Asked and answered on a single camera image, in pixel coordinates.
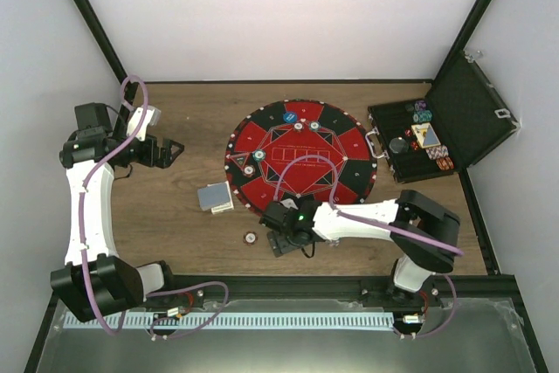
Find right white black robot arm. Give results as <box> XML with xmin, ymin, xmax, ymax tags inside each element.
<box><xmin>259</xmin><ymin>190</ymin><xmax>464</xmax><ymax>306</ymax></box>

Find black round puck in case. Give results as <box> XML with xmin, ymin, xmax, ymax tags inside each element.
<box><xmin>389</xmin><ymin>137</ymin><xmax>409</xmax><ymax>154</ymax></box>

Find blue round blind button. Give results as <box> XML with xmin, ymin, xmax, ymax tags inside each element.
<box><xmin>283</xmin><ymin>111</ymin><xmax>298</xmax><ymax>124</ymax></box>

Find white card box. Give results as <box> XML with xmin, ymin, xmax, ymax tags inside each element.
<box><xmin>210</xmin><ymin>204</ymin><xmax>234</xmax><ymax>215</ymax></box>

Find light blue slotted cable duct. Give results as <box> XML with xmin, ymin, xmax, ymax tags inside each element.
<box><xmin>63</xmin><ymin>312</ymin><xmax>394</xmax><ymax>331</ymax></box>

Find triangular black dealer button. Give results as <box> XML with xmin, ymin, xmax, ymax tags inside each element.
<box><xmin>230</xmin><ymin>153</ymin><xmax>249</xmax><ymax>170</ymax></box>

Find orange chips in case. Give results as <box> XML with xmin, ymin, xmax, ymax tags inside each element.
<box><xmin>436</xmin><ymin>156</ymin><xmax>454</xmax><ymax>171</ymax></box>

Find red black chip stack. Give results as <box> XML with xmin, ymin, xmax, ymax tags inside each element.
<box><xmin>244</xmin><ymin>231</ymin><xmax>258</xmax><ymax>245</ymax></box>

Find purple cable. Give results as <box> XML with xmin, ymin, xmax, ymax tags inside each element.
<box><xmin>80</xmin><ymin>74</ymin><xmax>149</xmax><ymax>335</ymax></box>
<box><xmin>274</xmin><ymin>155</ymin><xmax>465</xmax><ymax>257</ymax></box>

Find grey playing card deck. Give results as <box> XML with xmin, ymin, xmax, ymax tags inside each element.
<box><xmin>197</xmin><ymin>182</ymin><xmax>231</xmax><ymax>211</ymax></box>

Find round red black poker mat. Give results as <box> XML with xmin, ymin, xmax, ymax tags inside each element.
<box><xmin>224</xmin><ymin>100</ymin><xmax>377</xmax><ymax>215</ymax></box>

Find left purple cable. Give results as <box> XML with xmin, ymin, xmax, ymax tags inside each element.
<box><xmin>80</xmin><ymin>74</ymin><xmax>149</xmax><ymax>335</ymax></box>

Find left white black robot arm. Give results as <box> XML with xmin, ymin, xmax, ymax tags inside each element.
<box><xmin>50</xmin><ymin>103</ymin><xmax>184</xmax><ymax>322</ymax></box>

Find teal chips in case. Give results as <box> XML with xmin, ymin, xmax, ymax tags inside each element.
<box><xmin>412</xmin><ymin>110</ymin><xmax>432</xmax><ymax>124</ymax></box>

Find black poker chip case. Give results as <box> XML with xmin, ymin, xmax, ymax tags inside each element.
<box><xmin>369</xmin><ymin>52</ymin><xmax>520</xmax><ymax>183</ymax></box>

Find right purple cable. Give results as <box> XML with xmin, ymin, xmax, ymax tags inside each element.
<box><xmin>274</xmin><ymin>155</ymin><xmax>465</xmax><ymax>257</ymax></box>

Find card deck in case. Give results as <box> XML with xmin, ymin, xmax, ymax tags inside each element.
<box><xmin>411</xmin><ymin>122</ymin><xmax>441</xmax><ymax>149</ymax></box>

